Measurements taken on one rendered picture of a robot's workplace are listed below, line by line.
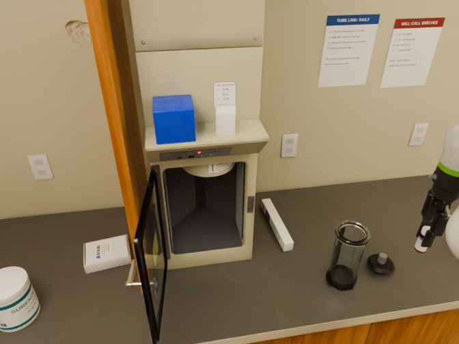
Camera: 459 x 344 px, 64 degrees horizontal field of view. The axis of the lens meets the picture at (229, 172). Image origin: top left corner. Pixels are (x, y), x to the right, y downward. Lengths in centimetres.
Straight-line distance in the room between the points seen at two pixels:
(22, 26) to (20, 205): 74
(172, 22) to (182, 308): 86
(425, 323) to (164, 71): 123
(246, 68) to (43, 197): 109
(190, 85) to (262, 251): 72
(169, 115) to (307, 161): 97
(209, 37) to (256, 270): 81
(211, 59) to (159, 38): 14
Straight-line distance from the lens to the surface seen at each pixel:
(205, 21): 95
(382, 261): 143
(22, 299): 130
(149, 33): 95
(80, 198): 173
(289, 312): 127
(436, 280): 152
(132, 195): 105
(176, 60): 97
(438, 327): 164
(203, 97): 101
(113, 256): 142
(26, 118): 157
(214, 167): 114
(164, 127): 92
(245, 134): 97
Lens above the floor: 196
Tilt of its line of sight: 33 degrees down
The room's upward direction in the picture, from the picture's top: straight up
